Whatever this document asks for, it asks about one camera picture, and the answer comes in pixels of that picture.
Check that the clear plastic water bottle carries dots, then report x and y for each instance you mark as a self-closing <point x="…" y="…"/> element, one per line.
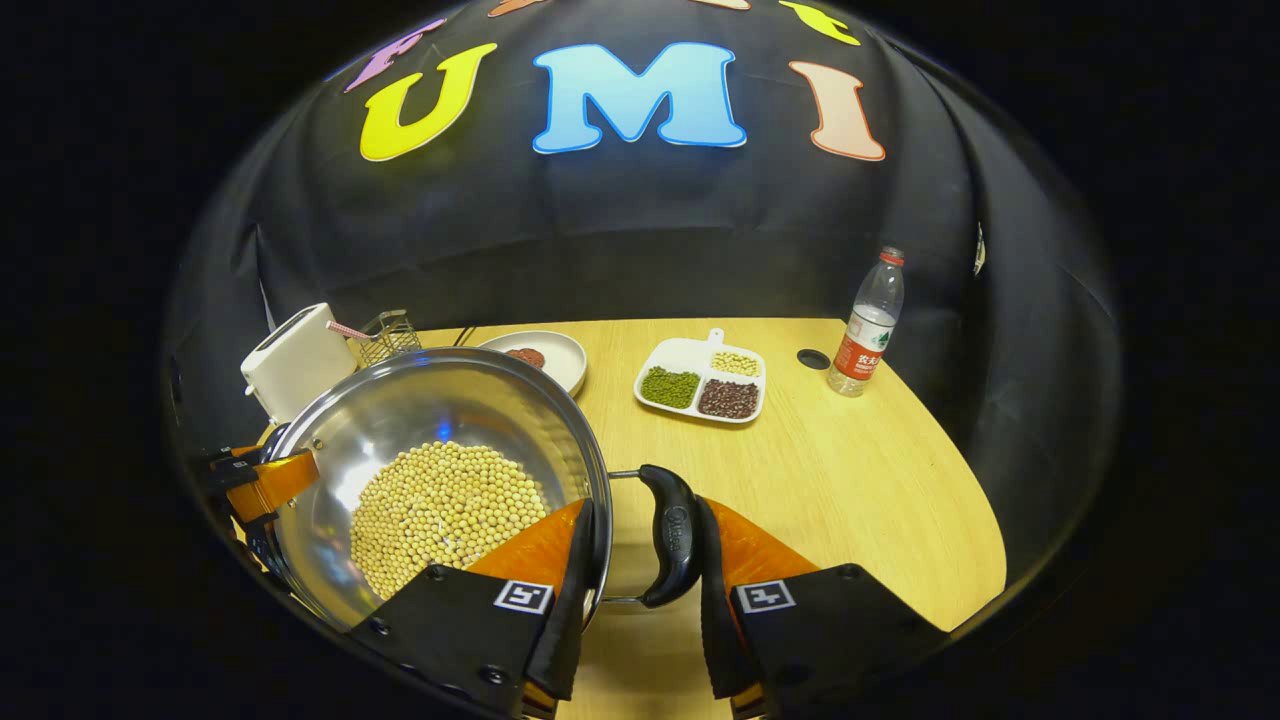
<point x="865" y="340"/>

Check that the white toaster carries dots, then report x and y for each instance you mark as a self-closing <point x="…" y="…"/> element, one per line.
<point x="295" y="365"/>

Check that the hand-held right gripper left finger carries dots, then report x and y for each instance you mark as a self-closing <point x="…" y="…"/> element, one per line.
<point x="570" y="600"/>

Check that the white divided dish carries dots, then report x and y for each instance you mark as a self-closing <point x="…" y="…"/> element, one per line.
<point x="685" y="355"/>

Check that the round white plate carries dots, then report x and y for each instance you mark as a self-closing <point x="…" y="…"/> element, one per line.
<point x="565" y="360"/>

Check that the pile of dark red beans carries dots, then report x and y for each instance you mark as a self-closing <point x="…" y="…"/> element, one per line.
<point x="728" y="398"/>

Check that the stainless steel pot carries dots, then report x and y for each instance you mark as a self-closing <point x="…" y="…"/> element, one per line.
<point x="450" y="400"/>

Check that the red meat piece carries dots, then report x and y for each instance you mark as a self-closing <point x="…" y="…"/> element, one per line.
<point x="526" y="357"/>

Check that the pile of yellow soybeans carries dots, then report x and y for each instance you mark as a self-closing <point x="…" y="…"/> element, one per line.
<point x="445" y="515"/>

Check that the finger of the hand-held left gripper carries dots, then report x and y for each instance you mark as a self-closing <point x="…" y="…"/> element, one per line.
<point x="275" y="480"/>

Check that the pink stick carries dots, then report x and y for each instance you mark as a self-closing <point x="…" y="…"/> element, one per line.
<point x="345" y="329"/>

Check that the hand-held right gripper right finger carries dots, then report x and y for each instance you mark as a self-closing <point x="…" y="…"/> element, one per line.
<point x="712" y="620"/>

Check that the black table grommet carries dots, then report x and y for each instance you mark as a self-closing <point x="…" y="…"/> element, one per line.
<point x="814" y="359"/>

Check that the small pile of pale beans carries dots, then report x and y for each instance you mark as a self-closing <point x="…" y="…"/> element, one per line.
<point x="736" y="363"/>

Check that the pile of green mung beans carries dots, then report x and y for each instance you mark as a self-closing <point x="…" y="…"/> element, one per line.
<point x="670" y="387"/>

